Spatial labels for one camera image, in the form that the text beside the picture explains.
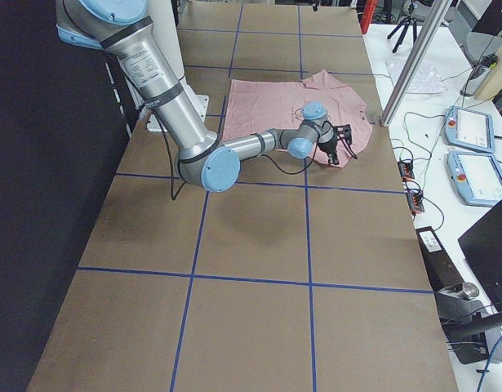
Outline grey usb hub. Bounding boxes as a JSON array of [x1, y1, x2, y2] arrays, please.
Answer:
[[406, 190, 424, 216], [398, 161, 415, 181]]

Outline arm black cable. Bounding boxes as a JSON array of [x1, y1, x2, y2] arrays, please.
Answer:
[[146, 109, 360, 201]]

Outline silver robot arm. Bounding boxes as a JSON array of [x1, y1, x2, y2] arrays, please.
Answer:
[[56, 1, 338, 192]]

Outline black camera tripod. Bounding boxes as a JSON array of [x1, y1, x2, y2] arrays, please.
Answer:
[[387, 0, 418, 53]]

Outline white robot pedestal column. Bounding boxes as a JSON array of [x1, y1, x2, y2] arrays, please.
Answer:
[[147, 0, 209, 123]]

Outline far blue teach pendant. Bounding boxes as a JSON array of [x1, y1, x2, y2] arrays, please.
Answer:
[[443, 105, 495, 154]]

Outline black monitor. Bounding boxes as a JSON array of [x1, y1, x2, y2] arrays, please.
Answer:
[[458, 200, 502, 310]]

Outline near blue teach pendant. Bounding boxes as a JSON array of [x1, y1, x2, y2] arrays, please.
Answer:
[[446, 151, 502, 207]]

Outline aluminium frame post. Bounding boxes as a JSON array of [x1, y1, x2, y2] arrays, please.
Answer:
[[380, 0, 451, 127]]

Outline red cylinder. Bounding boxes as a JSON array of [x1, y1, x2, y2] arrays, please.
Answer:
[[360, 0, 378, 34]]

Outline near grey USB hub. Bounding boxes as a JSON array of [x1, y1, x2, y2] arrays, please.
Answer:
[[406, 190, 424, 216]]

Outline pink Snoopy t-shirt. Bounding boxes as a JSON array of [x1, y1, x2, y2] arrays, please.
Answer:
[[222, 70, 372, 154]]

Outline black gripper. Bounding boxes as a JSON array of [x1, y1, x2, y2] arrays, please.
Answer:
[[319, 123, 352, 166]]

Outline clear plastic bag with paper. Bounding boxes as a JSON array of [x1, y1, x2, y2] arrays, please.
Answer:
[[385, 58, 446, 95]]

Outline blue teach pendant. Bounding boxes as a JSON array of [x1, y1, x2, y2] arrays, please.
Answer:
[[443, 105, 495, 154], [446, 151, 502, 207]]

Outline black box with label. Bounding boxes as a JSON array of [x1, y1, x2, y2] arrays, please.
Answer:
[[415, 226, 470, 301]]

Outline far grey USB hub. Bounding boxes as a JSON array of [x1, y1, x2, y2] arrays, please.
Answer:
[[398, 161, 415, 181]]

